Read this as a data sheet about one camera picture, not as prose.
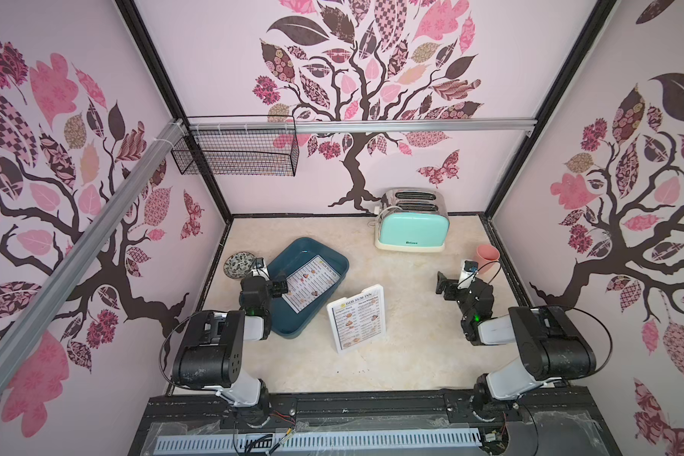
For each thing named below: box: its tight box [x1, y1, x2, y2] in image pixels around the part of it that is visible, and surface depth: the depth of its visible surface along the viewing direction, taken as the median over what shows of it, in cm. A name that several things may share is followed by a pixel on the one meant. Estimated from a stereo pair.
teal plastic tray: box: [267, 237, 350, 290], surface depth 105 cm
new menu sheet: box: [282, 253, 342, 315], surface depth 102 cm
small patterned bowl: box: [223, 250, 257, 280], surface depth 102 cm
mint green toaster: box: [374, 187, 451, 253], surface depth 105 cm
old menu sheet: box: [331, 292, 381, 351], surface depth 80 cm
